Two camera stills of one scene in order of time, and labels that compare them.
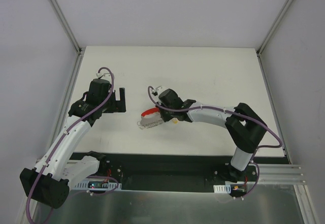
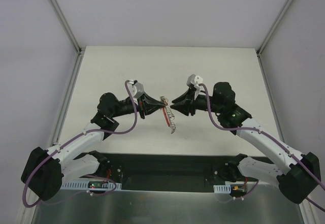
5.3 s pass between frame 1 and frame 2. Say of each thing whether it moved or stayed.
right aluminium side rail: stayed
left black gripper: moved
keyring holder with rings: moved
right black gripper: moved
